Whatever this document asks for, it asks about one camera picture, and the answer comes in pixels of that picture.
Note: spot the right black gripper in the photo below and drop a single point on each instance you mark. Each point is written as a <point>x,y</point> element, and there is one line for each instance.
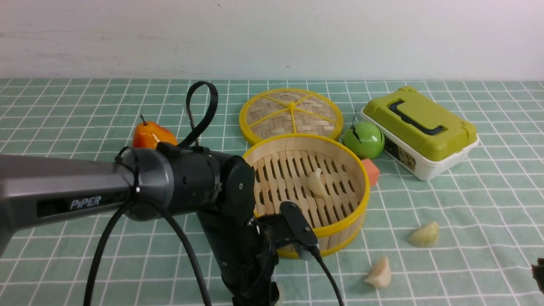
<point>538,273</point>

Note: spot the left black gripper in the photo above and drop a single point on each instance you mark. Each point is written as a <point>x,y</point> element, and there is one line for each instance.
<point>244,256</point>

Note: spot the pale green-filled dumpling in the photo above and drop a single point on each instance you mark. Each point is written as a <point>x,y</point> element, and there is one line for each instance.
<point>426,236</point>

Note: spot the white crescent dumpling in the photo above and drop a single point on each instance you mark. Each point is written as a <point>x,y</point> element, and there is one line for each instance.
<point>380,275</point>

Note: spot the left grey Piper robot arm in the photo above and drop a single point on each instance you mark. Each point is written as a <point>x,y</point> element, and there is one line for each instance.
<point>145,184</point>

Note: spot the bamboo steamer tray yellow rim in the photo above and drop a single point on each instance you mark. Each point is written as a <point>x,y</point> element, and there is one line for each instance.
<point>282,165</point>

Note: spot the woven bamboo steamer lid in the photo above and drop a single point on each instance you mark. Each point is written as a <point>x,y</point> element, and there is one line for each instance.
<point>289,110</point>

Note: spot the green checkered tablecloth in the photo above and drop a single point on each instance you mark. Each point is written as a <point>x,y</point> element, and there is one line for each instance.
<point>489,208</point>

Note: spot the orange foam cube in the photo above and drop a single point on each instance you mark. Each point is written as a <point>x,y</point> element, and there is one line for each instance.
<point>372,171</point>

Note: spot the orange toy pear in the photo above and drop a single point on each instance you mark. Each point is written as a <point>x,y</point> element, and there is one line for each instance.
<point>148,134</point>

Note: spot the green toy apple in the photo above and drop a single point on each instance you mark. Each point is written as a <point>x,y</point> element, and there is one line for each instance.
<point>364,139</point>

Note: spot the white box green lid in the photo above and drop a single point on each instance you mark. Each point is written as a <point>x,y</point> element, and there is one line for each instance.
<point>420,134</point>

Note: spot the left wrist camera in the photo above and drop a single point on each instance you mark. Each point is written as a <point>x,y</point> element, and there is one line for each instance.
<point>289,227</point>

